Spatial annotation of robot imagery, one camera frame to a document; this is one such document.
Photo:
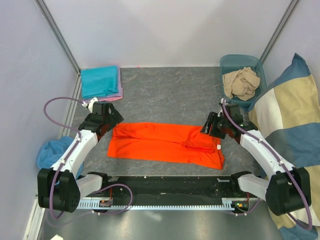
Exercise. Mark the crumpled beige t-shirt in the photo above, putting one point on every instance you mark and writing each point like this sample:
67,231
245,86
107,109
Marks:
241,84

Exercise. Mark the folded pink t-shirt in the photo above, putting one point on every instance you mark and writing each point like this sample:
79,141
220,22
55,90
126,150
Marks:
106,99

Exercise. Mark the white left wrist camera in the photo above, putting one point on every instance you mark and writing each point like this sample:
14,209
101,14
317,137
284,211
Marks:
90,103

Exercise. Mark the crumpled blue cloth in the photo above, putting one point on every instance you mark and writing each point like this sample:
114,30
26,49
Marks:
52,151

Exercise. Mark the grey slotted cable duct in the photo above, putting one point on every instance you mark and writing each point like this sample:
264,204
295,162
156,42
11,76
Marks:
98,204

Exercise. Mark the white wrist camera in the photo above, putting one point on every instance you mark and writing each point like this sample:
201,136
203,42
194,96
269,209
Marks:
223,101
90,103

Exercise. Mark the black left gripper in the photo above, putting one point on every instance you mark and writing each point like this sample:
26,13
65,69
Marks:
115,118

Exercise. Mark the right aluminium frame post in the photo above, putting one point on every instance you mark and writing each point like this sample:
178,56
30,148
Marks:
293,4

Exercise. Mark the blue beige checkered pillow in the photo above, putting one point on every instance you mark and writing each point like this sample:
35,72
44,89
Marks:
287,113

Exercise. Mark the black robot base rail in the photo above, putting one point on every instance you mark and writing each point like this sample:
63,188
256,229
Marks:
173,190

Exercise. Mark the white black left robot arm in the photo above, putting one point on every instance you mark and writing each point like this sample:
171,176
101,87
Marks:
60,187

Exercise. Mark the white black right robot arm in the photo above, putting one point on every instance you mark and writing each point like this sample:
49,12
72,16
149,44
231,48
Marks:
286,188

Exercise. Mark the folded turquoise t-shirt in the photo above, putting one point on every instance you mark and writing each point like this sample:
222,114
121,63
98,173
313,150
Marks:
100,81

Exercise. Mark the left aluminium frame post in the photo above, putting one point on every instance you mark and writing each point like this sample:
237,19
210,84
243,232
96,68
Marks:
46,13

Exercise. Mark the aluminium frame post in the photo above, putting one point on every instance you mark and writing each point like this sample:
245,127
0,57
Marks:
293,4
46,13

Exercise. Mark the folded purple t-shirt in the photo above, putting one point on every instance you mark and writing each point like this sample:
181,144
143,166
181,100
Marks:
119,85

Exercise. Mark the orange t-shirt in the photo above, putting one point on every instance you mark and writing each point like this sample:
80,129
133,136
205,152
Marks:
166,142

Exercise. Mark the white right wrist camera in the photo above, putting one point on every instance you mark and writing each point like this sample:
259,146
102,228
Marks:
223,101

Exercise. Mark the teal plastic bin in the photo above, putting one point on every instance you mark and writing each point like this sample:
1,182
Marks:
234,62

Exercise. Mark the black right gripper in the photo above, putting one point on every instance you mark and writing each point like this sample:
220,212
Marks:
212,118

